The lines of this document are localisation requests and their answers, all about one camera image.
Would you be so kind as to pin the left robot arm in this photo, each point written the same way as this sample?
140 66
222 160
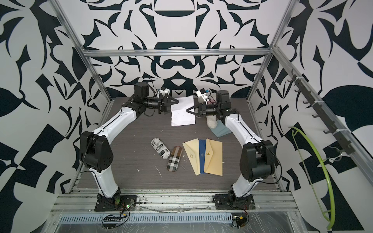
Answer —
95 147

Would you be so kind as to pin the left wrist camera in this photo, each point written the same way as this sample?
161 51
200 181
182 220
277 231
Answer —
163 91

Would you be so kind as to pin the white black patterned glasses case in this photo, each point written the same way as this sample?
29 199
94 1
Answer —
160 148

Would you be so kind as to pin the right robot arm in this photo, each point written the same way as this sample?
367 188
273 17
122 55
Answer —
257 157

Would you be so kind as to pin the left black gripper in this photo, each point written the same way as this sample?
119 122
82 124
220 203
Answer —
163 105

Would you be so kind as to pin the brown plaid glasses case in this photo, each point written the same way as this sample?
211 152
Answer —
174 159

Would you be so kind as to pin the left black connector board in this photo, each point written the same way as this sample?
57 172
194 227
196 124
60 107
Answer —
110 221

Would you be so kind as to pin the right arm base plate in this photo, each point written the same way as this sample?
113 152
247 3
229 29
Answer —
231 202

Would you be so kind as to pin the dark blue envelope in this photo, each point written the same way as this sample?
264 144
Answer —
202 154

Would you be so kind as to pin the black connector board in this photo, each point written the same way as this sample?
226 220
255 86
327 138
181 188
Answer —
239 221
110 221

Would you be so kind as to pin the black hook rail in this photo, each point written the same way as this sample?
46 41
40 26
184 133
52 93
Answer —
343 136

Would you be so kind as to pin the light blue envelope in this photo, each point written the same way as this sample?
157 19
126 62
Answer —
220 130

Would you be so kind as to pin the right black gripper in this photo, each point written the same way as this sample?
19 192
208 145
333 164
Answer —
202 106

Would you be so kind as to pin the white plush bear pink shirt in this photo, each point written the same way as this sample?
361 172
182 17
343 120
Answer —
212 122

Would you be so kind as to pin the right black connector board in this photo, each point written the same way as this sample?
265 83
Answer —
239 221

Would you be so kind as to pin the cream envelope left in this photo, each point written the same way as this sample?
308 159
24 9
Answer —
192 151

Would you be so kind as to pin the tan envelope gold emblem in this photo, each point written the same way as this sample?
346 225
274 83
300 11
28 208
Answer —
213 158

